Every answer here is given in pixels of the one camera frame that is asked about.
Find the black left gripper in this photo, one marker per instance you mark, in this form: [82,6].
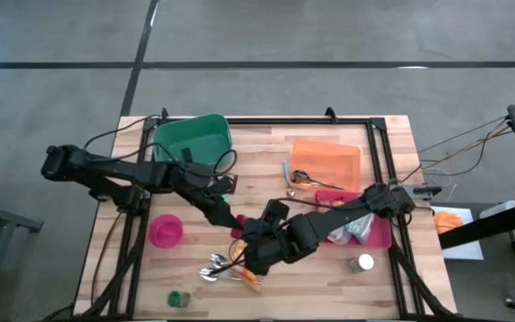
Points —
[204,194]

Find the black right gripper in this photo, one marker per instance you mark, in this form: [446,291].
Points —
[262,241]

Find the red-lidded spice tin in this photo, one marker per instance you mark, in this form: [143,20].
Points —
[236,233]

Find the orange chicken ramen pack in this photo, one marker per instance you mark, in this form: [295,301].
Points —
[238,250]

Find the green black pepper tin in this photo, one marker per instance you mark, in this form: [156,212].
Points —
[187,155]

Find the small green cup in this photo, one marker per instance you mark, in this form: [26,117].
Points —
[176,299]

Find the blue beef ramen pack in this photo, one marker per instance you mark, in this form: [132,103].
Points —
[361,228]

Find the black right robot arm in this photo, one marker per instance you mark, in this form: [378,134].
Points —
[338,219]

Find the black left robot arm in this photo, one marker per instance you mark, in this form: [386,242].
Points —
[105,170]

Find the brown sauce packet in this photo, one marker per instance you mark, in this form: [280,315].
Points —
[235,188]

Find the pink plastic bowl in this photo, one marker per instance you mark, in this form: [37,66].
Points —
[166,230]

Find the teal plastic bin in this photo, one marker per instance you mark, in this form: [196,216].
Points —
[204,134]

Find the orange plastic bin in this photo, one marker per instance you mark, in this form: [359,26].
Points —
[329,156]

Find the pink plastic bin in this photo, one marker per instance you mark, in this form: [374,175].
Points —
[380,237]

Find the orange cloth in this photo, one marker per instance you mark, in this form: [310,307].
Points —
[447,222]

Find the grey metal side table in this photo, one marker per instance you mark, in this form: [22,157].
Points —
[25,222]

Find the white paper sheet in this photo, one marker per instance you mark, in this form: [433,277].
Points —
[463,246]

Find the white plastic container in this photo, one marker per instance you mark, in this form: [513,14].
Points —
[501,208]

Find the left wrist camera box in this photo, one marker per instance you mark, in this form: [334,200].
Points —
[222,184]

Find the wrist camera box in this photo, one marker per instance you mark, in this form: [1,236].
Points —
[277,211]
[222,184]

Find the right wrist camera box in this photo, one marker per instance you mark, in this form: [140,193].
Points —
[277,211]

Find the black aluminium table frame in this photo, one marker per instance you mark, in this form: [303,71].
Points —
[284,121]

